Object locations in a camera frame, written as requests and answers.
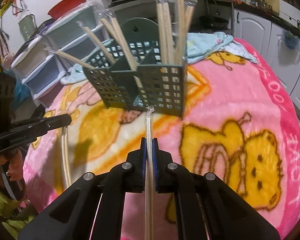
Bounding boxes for wooden chopsticks pair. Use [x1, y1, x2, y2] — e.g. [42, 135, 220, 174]
[145, 106, 154, 240]

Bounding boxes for green sleeve forearm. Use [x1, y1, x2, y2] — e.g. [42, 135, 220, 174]
[0, 191, 38, 239]

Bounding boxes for left hand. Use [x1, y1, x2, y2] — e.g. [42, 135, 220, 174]
[0, 148, 24, 183]

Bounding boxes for wrapped chopsticks on blanket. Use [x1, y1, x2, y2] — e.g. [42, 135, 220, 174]
[61, 126, 72, 188]

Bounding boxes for pink cartoon bear blanket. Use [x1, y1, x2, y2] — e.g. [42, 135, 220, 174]
[22, 37, 300, 240]

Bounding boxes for green kettle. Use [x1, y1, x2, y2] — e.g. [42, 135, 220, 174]
[18, 13, 37, 41]

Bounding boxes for pastel plastic drawer unit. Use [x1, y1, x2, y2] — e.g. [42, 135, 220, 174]
[43, 2, 109, 59]

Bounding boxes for chopsticks in basket left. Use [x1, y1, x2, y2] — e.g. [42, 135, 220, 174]
[76, 21, 116, 64]

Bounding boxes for chopsticks in basket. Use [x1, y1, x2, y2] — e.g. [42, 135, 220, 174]
[156, 0, 197, 65]
[76, 21, 116, 64]
[98, 12, 143, 88]

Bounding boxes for dark green utensil basket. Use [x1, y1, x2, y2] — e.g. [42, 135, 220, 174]
[83, 18, 187, 116]

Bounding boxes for red plastic basin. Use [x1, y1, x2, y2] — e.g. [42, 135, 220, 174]
[47, 0, 87, 20]

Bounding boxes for chopsticks in basket middle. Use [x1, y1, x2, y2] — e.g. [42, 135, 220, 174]
[98, 12, 143, 88]

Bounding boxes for light blue patterned cloth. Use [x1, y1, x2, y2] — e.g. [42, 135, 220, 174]
[60, 31, 258, 86]

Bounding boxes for chopsticks in basket right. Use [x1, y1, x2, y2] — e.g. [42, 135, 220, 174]
[156, 0, 197, 65]

